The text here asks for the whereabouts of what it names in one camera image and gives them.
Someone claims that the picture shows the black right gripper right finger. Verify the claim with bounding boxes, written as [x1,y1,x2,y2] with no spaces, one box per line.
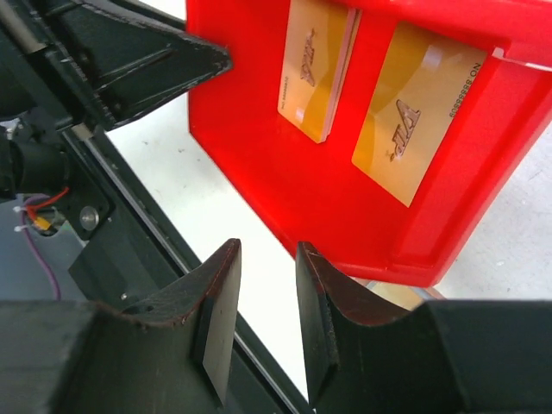
[296,242,457,413]

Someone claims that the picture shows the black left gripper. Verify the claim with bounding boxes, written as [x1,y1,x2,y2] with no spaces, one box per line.
[1,1,232,130]

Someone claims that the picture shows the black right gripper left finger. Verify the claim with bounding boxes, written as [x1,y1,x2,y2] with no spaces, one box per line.
[94,238,242,413]

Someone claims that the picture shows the red plastic bin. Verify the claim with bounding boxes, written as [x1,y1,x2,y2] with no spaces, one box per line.
[187,1,551,287]

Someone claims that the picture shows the tan leather card holder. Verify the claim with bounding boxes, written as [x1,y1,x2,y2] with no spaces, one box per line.
[366,281,444,311]

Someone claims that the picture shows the gold card in bin upper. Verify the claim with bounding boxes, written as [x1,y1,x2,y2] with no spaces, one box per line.
[277,1,361,143]

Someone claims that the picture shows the gold card in bin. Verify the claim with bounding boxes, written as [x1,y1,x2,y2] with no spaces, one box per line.
[277,1,361,143]
[352,22,487,205]

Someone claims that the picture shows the gold card in bin lower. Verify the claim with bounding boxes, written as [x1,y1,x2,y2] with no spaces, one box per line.
[352,22,487,205]

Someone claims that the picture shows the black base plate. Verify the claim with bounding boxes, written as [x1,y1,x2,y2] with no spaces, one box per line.
[64,131,310,413]

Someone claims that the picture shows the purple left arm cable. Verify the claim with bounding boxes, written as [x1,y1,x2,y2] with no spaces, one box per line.
[21,193,64,301]

